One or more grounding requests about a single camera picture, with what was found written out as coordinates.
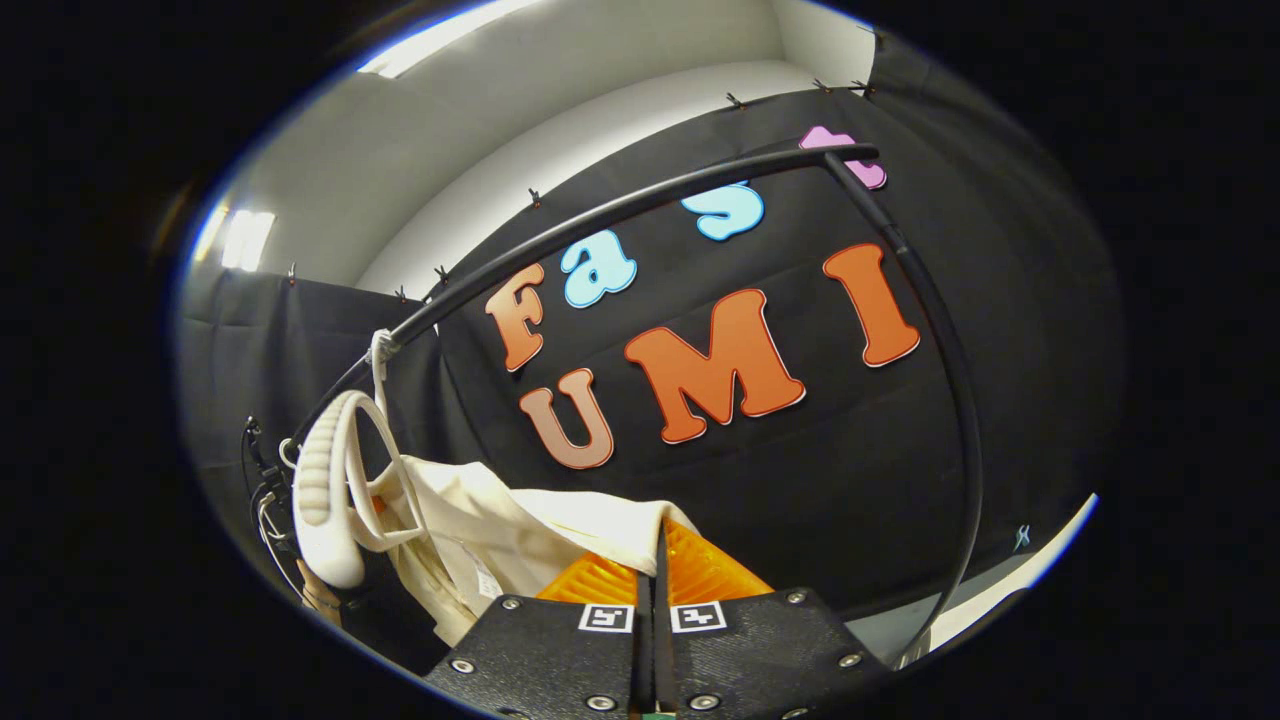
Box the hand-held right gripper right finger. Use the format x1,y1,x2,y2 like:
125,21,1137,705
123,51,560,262
658,516,891,717

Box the cream collared shirt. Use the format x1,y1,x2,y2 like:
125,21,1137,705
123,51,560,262
375,455,701,647

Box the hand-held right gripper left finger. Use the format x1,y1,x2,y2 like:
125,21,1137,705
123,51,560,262
425,528,659,717

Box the ceiling light panel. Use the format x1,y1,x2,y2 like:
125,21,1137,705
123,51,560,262
358,0,546,79
195,205,277,273

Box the black clothes rail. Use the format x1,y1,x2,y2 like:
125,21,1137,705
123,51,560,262
293,143,986,669

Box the black backdrop cloth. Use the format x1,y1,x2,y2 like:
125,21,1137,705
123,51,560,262
175,30,1129,681

